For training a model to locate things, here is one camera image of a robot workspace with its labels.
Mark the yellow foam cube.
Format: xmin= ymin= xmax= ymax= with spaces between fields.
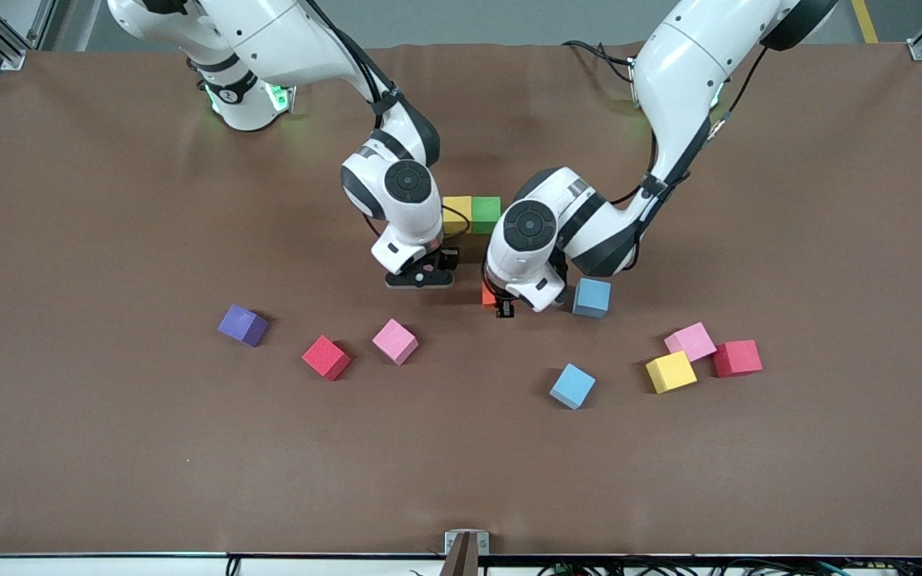
xmin=443 ymin=196 xmax=474 ymax=235
xmin=645 ymin=350 xmax=698 ymax=395

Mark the green foam cube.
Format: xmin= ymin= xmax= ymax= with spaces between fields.
xmin=471 ymin=196 xmax=502 ymax=235

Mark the light blue foam cube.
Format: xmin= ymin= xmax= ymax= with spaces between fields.
xmin=549 ymin=363 xmax=596 ymax=411
xmin=572 ymin=278 xmax=612 ymax=319

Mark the purple foam cube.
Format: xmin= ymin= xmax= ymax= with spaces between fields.
xmin=217 ymin=304 xmax=270 ymax=348

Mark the red foam cube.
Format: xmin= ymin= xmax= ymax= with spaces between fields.
xmin=712 ymin=339 xmax=764 ymax=379
xmin=301 ymin=334 xmax=352 ymax=382

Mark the yellow floor tape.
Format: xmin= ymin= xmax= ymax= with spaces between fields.
xmin=852 ymin=0 xmax=880 ymax=45

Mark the grey metal bracket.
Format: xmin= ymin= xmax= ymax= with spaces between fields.
xmin=444 ymin=530 xmax=491 ymax=557

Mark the black left base cable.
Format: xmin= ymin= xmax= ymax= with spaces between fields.
xmin=562 ymin=40 xmax=638 ymax=81

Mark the dark camera mount pole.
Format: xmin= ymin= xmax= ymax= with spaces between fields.
xmin=439 ymin=534 xmax=481 ymax=576

